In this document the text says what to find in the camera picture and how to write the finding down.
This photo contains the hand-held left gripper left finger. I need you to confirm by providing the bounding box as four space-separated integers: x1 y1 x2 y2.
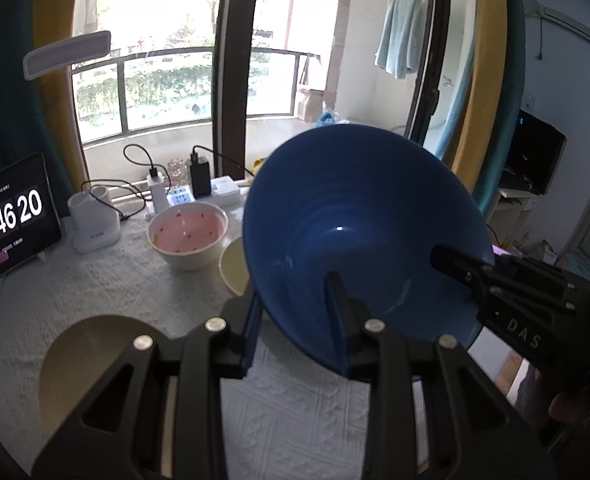
30 290 263 480

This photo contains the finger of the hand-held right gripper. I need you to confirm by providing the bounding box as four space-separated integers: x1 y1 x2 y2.
430 244 576 314
495 255 579 289

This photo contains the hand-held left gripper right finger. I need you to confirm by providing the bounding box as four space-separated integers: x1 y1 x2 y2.
323 271 558 480

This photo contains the pale yellow bowl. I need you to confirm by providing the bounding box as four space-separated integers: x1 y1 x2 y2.
218 236 252 297

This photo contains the large blue bowl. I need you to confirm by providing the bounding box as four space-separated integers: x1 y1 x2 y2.
242 124 496 378

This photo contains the pink speckled ceramic bowl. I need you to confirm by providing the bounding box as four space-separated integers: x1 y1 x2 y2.
147 203 229 272

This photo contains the person's right hand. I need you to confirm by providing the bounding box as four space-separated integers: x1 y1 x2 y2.
547 391 584 424

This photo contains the white side desk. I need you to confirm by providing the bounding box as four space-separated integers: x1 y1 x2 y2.
485 187 538 242

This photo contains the teal curtain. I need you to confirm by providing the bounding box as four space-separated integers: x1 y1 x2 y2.
475 0 532 217

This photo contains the black monitor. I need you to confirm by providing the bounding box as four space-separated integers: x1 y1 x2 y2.
502 109 567 196

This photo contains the white textured tablecloth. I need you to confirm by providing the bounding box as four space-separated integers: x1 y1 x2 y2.
0 200 480 480

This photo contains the white power strip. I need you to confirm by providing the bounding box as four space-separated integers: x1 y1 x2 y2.
145 176 241 218

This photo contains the beige plate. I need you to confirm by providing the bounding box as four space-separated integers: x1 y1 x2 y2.
39 314 178 443

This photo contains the black charger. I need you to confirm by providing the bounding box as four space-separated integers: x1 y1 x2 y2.
189 156 212 198

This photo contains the white charger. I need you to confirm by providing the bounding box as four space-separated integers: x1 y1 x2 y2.
147 170 170 213

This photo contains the yellow curtain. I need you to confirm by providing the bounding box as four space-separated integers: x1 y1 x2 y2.
450 0 526 196
32 0 107 181

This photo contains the cardboard box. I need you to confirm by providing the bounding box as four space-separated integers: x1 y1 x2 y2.
297 89 326 123

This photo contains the white tablet stand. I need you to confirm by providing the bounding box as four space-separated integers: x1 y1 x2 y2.
0 252 48 288

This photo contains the hanging light blue towel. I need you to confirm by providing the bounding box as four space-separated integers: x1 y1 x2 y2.
374 0 423 80

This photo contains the black tablet with clock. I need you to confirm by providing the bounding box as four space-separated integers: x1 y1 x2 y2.
0 153 63 286

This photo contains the balcony railing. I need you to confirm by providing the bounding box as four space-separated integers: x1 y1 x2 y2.
70 47 321 137

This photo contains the dark blue curtain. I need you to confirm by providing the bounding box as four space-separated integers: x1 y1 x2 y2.
0 0 76 221

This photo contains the white desk lamp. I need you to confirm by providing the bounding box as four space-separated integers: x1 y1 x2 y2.
22 30 122 254

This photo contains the long black charger cable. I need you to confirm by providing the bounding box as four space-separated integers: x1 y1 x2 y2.
191 145 253 181

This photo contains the black lamp cable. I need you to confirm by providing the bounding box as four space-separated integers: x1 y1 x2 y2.
81 180 151 223

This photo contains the black white-charger cable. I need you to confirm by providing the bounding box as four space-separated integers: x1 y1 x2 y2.
123 144 161 178

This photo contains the black window frame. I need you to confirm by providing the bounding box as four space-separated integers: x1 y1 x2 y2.
214 0 453 183

